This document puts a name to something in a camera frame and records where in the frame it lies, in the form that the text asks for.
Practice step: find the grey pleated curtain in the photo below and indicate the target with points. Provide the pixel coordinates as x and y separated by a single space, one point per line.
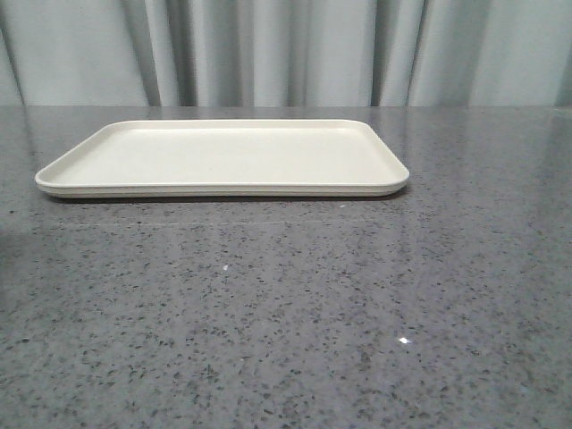
286 53

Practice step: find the cream rectangular plastic tray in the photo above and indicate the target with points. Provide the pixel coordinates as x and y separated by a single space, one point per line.
234 157

